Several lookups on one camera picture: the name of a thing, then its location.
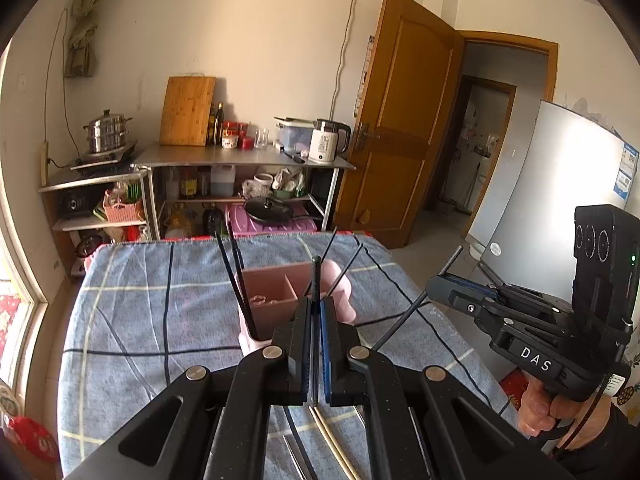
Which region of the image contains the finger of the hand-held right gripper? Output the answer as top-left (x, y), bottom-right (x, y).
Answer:
top-left (426, 276), bottom-right (506, 331)
top-left (442, 272), bottom-right (573, 321)

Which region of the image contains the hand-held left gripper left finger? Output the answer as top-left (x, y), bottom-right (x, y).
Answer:
top-left (65, 296), bottom-right (312, 480)

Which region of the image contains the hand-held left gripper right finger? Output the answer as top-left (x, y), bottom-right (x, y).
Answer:
top-left (320, 296), bottom-right (576, 480)

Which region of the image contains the pink plastic utensil basket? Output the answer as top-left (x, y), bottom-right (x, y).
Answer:
top-left (237, 261), bottom-right (357, 356)

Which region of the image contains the black chopstick with silver end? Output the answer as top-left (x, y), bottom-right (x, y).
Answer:
top-left (310, 256), bottom-right (321, 407)

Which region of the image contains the beige chopstick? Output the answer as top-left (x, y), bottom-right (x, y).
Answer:
top-left (307, 406), bottom-right (353, 480)
top-left (315, 407), bottom-right (362, 480)

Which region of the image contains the silver metal chopstick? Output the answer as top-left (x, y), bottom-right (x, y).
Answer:
top-left (282, 435), bottom-right (307, 480)

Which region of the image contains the person's right forearm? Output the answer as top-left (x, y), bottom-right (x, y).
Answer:
top-left (555, 400), bottom-right (640, 480)

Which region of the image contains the person's right hand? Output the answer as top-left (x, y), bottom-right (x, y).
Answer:
top-left (517, 375), bottom-right (613, 453)

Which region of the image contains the silver refrigerator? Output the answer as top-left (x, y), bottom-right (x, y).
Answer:
top-left (467, 100), bottom-right (640, 311)

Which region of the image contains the pink storage box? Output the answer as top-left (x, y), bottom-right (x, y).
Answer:
top-left (225, 202), bottom-right (318, 237)

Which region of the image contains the black pan with lid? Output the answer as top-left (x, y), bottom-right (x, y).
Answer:
top-left (243, 196), bottom-right (323, 224)

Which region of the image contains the blue plaid tablecloth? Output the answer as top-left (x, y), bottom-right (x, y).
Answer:
top-left (57, 232), bottom-right (521, 480)

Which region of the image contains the yellow cooking oil bottle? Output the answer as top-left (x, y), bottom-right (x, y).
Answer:
top-left (165, 202), bottom-right (193, 238)

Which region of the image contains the wooden door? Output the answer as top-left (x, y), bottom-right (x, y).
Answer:
top-left (332, 0), bottom-right (466, 250)

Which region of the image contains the white electric kettle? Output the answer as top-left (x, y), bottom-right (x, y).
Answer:
top-left (307, 119), bottom-right (352, 164)

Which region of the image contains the clear plastic container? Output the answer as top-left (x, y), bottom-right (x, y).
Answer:
top-left (274, 116), bottom-right (316, 153)

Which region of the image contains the steel kitchen table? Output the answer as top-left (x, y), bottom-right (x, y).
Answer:
top-left (132, 142), bottom-right (357, 241)

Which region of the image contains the small pink woven basket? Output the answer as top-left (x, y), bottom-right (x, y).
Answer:
top-left (102, 195), bottom-right (146, 223)

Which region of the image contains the wooden cutting board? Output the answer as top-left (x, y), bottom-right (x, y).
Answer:
top-left (159, 76), bottom-right (217, 147)

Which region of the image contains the black small appliance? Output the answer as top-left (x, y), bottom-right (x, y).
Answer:
top-left (60, 192), bottom-right (98, 218)

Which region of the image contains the black induction cooker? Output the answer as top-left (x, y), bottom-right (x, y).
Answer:
top-left (70, 140), bottom-right (139, 171)

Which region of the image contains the red plastic bag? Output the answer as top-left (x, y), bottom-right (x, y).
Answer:
top-left (5, 415), bottom-right (61, 463)

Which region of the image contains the white side rack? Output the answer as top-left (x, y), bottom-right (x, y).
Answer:
top-left (39, 165), bottom-right (151, 261)

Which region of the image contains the steel steamer pot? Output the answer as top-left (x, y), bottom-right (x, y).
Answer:
top-left (82, 109), bottom-right (133, 153)

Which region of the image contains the red patterned rug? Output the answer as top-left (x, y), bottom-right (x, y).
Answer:
top-left (0, 294), bottom-right (23, 331)

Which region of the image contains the beige wrapped pipe bundle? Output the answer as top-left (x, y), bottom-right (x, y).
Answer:
top-left (62, 0), bottom-right (113, 78)

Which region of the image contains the wall calendar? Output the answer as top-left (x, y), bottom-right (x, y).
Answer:
top-left (354, 35), bottom-right (376, 118)

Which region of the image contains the wooden door frame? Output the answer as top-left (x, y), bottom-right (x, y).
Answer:
top-left (457, 30), bottom-right (560, 106)

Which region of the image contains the white wall cable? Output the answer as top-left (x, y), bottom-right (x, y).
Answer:
top-left (330, 0), bottom-right (362, 121)

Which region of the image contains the white window frame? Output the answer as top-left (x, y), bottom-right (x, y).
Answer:
top-left (0, 45), bottom-right (48, 396)

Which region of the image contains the black power cord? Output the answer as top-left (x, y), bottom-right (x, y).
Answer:
top-left (44, 7), bottom-right (76, 168)

